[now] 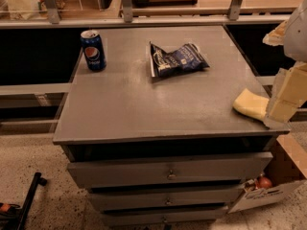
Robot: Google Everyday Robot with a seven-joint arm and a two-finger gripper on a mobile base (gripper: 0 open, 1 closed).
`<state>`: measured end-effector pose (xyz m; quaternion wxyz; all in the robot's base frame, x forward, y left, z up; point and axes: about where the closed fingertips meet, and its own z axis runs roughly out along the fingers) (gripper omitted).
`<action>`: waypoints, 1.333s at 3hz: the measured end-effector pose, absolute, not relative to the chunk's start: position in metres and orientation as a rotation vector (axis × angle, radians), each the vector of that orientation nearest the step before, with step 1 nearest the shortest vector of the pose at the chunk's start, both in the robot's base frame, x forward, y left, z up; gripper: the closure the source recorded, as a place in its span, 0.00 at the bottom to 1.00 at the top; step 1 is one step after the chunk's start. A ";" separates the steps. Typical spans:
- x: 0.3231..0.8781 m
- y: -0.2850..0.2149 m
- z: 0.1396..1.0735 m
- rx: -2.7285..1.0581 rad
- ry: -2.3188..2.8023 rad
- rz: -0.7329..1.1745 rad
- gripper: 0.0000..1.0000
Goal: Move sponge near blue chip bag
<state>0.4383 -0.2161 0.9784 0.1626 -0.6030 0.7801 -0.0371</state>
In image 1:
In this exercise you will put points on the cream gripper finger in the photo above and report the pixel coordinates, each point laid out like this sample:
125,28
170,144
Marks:
289,93
276,36

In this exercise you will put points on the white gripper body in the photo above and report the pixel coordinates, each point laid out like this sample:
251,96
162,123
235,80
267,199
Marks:
297,37

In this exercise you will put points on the yellow sponge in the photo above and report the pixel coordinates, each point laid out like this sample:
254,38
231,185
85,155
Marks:
251,105

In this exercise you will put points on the blue chip bag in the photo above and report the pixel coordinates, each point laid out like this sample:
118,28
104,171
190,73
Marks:
185,59

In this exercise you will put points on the cardboard box with items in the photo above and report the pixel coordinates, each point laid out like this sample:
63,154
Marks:
286,172

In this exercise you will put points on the top grey drawer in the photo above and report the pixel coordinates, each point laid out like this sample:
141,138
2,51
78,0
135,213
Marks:
165,170

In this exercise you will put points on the grey drawer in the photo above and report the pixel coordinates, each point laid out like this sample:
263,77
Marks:
163,197
164,216
165,170

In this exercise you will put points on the middle grey drawer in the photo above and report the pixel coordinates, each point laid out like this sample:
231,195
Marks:
163,197

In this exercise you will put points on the grey drawer cabinet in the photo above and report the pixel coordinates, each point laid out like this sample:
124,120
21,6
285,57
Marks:
123,113

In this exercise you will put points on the blue Pepsi can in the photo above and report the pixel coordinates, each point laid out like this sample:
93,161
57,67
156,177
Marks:
93,50

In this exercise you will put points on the bottom grey drawer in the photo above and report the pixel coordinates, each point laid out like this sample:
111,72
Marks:
164,216

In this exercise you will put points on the black stand leg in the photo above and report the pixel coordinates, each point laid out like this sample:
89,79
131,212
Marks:
14,216

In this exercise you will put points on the grey metal railing frame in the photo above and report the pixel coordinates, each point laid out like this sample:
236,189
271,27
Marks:
122,13

